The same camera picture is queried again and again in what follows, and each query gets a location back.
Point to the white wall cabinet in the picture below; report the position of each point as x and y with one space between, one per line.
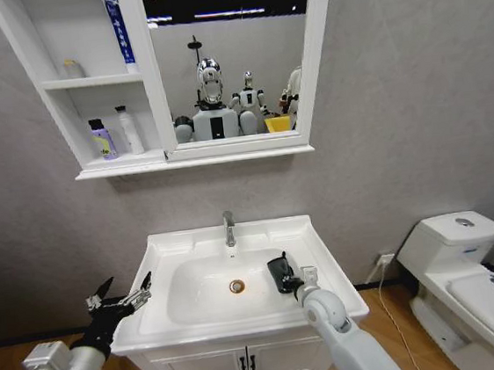
147 72

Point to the white ceramic washbasin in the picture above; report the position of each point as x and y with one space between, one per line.
208 317

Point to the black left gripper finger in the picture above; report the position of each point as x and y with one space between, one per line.
97 298
138 297

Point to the blue and white tube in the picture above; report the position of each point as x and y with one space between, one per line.
121 34

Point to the copper sink drain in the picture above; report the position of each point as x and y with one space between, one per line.
237 286

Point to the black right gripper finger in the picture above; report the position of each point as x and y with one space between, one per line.
290 269
279 271

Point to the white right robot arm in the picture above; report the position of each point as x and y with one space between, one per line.
352 342

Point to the small jar with yellow lid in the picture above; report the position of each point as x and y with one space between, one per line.
73 70

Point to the chrome toilet flush button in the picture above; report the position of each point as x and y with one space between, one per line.
464 221

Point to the white bottle with black cap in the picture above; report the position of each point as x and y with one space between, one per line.
131 133

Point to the purple bottle with black cap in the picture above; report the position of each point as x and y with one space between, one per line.
104 142

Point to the chrome faucet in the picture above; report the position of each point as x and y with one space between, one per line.
229 228

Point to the cabinet mirror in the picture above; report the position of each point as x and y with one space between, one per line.
232 41

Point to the white toilet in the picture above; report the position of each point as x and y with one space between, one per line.
471 303

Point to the white wall socket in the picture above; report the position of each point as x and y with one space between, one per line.
385 259

